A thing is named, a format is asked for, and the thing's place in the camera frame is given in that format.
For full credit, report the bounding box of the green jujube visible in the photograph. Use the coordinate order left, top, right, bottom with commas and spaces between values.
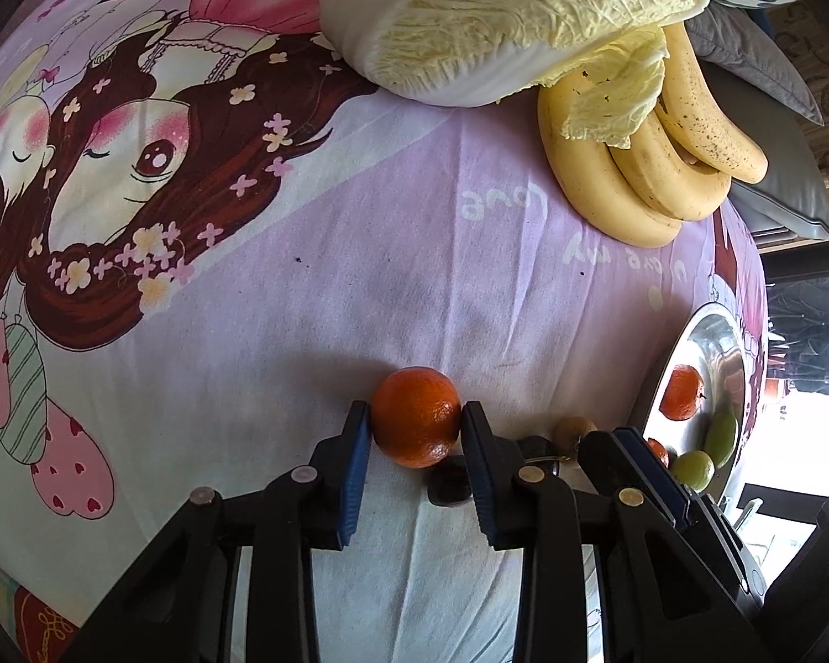
702, 410, 738, 469
671, 449, 716, 492

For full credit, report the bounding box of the orange tangerine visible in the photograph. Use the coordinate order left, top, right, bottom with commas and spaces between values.
647, 437, 669, 467
371, 367, 461, 470
659, 365, 704, 422

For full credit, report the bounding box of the brown longan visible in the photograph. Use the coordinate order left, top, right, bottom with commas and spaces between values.
551, 416, 597, 458

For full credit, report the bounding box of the round steel plate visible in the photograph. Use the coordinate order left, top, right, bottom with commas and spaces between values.
627, 304, 747, 511

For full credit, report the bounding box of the grey sofa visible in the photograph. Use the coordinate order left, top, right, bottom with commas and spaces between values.
701, 63, 829, 245

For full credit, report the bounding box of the middle yellow banana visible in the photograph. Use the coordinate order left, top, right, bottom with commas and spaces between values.
610, 112, 731, 222

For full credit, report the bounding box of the yellow banana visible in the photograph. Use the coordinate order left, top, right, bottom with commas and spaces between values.
610, 112, 731, 222
537, 72, 683, 249

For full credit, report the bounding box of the bottom yellow banana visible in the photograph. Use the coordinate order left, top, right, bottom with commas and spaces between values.
537, 72, 683, 249

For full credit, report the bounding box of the cartoon print tablecloth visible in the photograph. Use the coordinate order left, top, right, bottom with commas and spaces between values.
0, 0, 767, 661

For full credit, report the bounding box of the top spotted banana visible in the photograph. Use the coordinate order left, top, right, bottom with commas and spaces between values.
657, 23, 768, 184

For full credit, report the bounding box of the grey throw pillow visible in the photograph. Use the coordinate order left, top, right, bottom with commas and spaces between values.
684, 4, 823, 126

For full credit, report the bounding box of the napa cabbage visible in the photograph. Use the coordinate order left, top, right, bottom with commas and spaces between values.
320, 0, 710, 148

